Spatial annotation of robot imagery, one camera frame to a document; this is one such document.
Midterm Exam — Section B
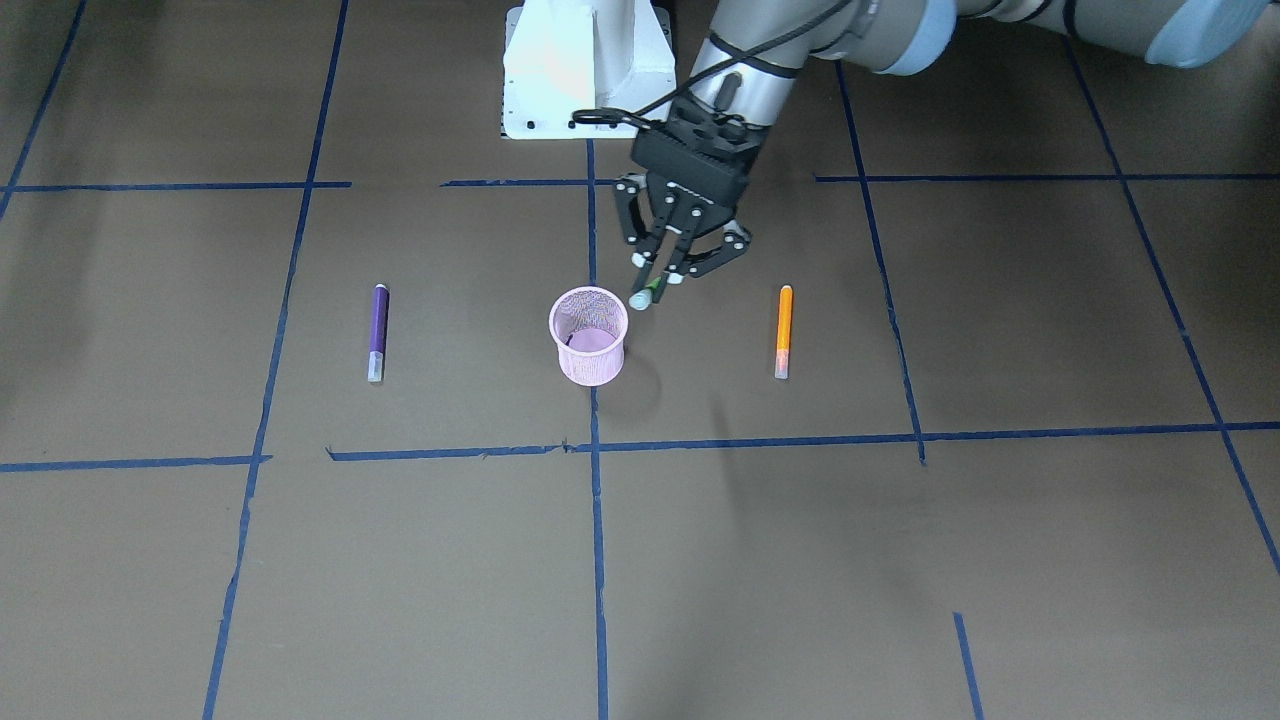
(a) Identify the green highlighter pen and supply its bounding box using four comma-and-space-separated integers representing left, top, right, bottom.
627, 274, 668, 313

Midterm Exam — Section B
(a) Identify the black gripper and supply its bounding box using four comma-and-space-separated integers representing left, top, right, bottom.
613, 120, 759, 284

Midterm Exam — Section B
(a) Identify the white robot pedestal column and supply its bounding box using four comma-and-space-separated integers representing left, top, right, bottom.
500, 1, 677, 141

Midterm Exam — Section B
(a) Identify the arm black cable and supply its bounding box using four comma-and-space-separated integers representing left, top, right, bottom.
572, 0, 861, 131

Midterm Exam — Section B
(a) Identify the pink mesh pen holder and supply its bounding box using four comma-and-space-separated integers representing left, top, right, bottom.
548, 286, 628, 387

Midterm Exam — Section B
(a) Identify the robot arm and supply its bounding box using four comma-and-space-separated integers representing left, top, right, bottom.
573, 1, 1266, 293

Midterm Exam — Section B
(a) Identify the purple highlighter pen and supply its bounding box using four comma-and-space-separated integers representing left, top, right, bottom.
366, 283, 390, 384

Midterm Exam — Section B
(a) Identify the orange highlighter pen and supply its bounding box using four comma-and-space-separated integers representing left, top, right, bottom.
773, 284, 794, 380

